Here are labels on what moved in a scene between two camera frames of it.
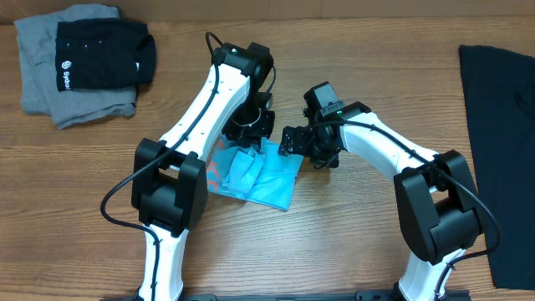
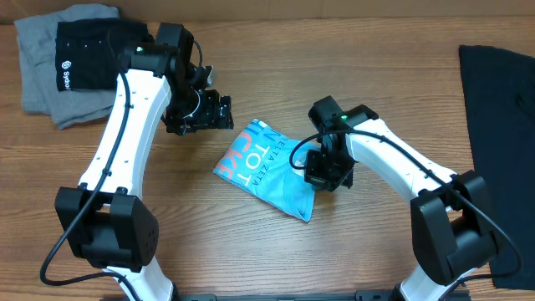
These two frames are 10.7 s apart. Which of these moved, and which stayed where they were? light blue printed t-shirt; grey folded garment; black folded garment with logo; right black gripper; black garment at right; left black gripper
Moved: light blue printed t-shirt; right black gripper; left black gripper
Stayed: black garment at right; grey folded garment; black folded garment with logo
